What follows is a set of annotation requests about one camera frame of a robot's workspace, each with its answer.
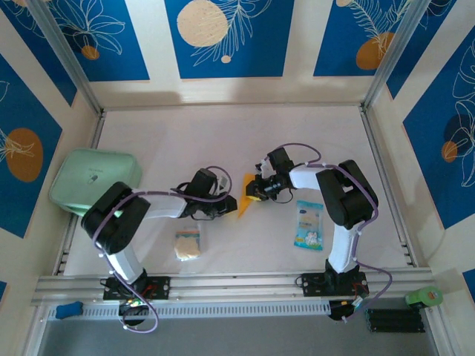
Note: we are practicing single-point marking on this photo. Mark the yellow orange cloth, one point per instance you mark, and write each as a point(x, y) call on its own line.
point(245, 185)

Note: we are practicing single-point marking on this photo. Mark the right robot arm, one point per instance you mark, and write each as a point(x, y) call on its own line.
point(341, 248)

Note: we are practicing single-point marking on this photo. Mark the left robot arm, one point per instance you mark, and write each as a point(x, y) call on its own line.
point(122, 263)

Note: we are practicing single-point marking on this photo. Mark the clear bag of cotton pads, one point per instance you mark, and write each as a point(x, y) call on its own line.
point(188, 243)

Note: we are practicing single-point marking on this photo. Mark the blue white wipes packet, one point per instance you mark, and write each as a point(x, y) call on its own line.
point(308, 226)

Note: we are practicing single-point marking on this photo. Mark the mint green zip pouch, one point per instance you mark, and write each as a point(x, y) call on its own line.
point(85, 170)

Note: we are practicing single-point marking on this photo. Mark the small blue foam block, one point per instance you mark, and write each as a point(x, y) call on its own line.
point(68, 310)

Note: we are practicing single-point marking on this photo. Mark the black slotted rack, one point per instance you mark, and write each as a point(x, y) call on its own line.
point(395, 320)

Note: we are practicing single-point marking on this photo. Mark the green tape roll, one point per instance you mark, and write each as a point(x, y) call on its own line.
point(425, 298)

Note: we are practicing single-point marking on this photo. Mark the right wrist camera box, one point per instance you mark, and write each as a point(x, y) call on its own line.
point(265, 167)

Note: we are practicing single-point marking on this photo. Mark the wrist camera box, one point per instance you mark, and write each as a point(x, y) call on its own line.
point(265, 167)
point(223, 182)

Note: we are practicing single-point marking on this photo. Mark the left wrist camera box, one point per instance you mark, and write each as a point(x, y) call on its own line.
point(223, 182)

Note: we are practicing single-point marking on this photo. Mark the aluminium mounting rail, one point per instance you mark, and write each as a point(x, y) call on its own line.
point(237, 285)

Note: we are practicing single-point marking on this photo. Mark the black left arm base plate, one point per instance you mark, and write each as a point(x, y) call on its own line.
point(159, 287)

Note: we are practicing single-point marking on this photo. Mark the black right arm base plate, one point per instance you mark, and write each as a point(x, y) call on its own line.
point(311, 283)

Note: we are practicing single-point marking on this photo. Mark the aluminium frame post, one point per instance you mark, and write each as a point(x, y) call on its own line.
point(63, 55)
point(397, 52)

